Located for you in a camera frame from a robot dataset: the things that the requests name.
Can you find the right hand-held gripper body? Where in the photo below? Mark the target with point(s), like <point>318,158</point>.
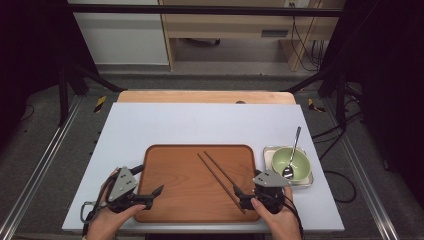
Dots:
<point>270,178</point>

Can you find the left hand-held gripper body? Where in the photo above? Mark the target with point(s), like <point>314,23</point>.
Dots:
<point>123,183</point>

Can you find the metal spoon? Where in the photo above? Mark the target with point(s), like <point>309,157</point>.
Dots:
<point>288,172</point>

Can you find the white square plate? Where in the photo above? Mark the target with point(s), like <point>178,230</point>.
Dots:
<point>267,156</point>

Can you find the brown wooden tray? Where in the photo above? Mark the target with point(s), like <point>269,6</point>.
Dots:
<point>176,186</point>

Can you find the green bowl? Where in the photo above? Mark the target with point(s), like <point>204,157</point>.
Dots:
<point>300,161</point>

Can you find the person's left hand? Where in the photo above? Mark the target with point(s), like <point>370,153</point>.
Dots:
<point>106,223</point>

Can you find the person's right hand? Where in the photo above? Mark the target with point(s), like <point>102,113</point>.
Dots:
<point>283,223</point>

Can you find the yellow black tape strip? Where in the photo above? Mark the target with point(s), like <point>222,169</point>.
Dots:
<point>100,104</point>
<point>311,104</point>

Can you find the light wooden table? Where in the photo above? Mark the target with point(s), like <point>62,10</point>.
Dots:
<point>200,97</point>

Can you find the black metal stand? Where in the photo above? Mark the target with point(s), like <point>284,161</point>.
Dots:
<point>340,100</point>
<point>63,96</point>

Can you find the white cabinet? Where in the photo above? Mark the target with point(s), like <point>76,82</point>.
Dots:
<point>123,40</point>

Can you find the light wooden desk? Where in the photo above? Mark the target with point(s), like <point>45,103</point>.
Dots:
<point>226,25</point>

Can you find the black curtain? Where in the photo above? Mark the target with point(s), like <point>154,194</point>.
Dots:
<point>26,50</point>
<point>393,83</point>

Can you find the black horizontal metal bar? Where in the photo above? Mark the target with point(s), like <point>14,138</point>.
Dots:
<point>200,10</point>

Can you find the aluminium floor rail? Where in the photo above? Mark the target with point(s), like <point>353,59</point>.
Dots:
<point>363,180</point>
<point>36,173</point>

